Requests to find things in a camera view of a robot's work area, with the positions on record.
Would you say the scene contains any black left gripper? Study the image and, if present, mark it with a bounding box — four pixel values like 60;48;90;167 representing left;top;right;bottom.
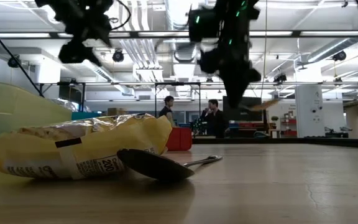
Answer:
34;0;114;67

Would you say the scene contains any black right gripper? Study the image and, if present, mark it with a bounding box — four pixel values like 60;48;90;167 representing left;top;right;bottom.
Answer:
187;0;262;109

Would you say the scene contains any clear snack bag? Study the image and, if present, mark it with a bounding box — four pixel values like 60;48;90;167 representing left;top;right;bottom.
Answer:
50;98;88;113

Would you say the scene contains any black monitor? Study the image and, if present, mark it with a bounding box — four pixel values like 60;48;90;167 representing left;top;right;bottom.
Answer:
222;95;267;131

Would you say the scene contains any person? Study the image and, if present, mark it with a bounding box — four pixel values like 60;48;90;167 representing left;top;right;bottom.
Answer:
200;98;229;138
158;95;176;127

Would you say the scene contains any black ceiling spotlight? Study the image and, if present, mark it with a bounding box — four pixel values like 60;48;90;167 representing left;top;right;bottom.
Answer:
7;54;21;68
332;50;347;62
112;49;125;63
273;73;288;84

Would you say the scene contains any red storage shelf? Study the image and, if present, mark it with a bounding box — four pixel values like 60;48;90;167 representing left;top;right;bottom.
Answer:
280;110;298;138

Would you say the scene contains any tan cardboard box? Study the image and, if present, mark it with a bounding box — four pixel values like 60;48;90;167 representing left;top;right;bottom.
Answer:
106;107;129;116

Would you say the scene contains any red pink small box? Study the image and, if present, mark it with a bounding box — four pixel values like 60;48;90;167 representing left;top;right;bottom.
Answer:
165;126;193;152

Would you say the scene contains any white pillar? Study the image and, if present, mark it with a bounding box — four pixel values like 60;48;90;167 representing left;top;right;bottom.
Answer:
295;84;325;138

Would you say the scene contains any yellow translucent plastic tray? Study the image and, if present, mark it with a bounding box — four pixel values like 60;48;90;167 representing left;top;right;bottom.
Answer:
0;80;73;146

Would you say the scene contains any yellow Maruchan ramen packet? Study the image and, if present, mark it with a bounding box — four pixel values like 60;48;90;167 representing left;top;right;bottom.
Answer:
0;113;173;180

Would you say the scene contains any white ceiling duct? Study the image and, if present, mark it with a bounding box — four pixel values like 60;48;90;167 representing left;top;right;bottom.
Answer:
62;40;136;96

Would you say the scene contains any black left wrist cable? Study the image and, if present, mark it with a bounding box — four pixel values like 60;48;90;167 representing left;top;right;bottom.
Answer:
110;0;132;32

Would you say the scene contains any black left arm base cable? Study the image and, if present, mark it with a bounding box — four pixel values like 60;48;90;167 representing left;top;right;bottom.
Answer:
0;11;45;98

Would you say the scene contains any silver ventilation duct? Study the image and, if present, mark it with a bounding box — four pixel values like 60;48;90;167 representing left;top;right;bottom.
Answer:
166;37;203;65

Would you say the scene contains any black metal table frame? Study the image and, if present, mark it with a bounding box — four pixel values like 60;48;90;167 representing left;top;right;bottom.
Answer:
193;136;358;149

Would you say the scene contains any dark long-handled metal spoon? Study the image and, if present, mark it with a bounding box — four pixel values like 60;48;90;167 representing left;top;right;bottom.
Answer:
116;148;223;182

